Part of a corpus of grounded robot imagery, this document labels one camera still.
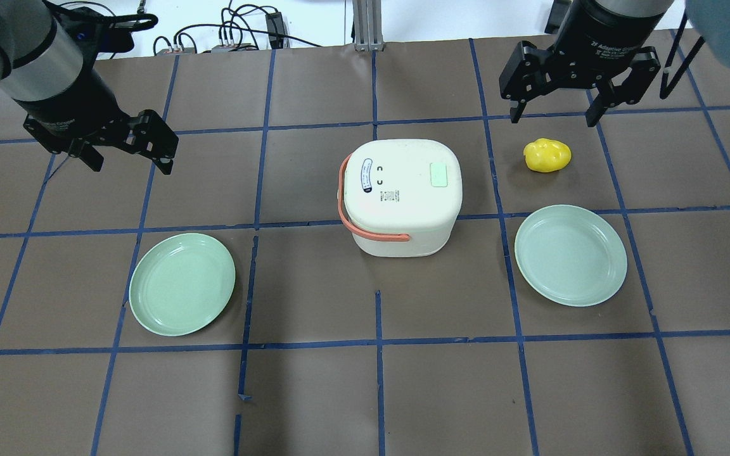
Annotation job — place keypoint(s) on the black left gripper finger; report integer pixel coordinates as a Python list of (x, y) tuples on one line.
[(74, 148), (146, 134)]

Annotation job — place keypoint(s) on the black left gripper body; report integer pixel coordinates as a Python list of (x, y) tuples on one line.
[(75, 104)]

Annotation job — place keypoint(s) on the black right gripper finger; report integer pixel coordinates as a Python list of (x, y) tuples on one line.
[(643, 69), (529, 73)]

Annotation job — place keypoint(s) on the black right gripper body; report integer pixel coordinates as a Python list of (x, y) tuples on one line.
[(604, 33)]

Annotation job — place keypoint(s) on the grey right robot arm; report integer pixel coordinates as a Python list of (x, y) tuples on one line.
[(711, 19)]

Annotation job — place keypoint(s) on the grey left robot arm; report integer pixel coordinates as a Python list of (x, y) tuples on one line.
[(47, 56)]

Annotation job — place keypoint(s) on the white rice cooker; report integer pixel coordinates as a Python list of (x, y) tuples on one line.
[(400, 198)]

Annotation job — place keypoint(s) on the yellow toy pepper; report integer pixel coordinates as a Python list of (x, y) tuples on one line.
[(546, 155)]

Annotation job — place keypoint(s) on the left green plate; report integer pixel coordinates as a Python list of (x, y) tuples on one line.
[(182, 284)]

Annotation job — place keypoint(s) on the green plate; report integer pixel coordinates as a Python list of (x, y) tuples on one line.
[(182, 284), (570, 256)]

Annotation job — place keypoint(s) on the black power adapter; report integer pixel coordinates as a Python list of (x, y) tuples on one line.
[(276, 30)]

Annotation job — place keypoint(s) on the right green plate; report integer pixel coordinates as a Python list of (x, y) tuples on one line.
[(570, 256)]

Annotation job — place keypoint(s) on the aluminium frame post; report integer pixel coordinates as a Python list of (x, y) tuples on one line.
[(367, 26)]

